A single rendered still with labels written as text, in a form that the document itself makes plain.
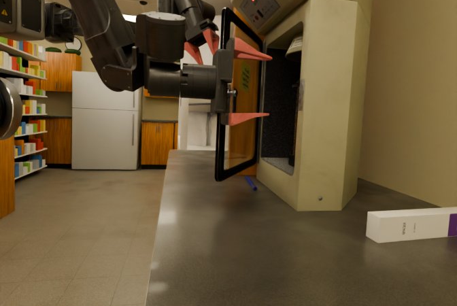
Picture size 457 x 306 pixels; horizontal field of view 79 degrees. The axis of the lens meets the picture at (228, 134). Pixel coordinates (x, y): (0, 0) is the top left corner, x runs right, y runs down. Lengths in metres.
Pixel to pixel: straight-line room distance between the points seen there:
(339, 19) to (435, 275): 0.50
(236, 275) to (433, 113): 0.73
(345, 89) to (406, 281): 0.39
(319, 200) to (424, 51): 0.56
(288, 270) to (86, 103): 5.40
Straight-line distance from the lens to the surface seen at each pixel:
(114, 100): 5.56
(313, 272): 0.44
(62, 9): 1.23
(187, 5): 0.82
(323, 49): 0.66
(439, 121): 0.94
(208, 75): 0.45
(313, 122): 0.64
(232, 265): 0.43
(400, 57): 1.07
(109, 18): 0.49
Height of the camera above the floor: 1.15
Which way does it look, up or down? 4 degrees down
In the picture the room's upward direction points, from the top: 3 degrees clockwise
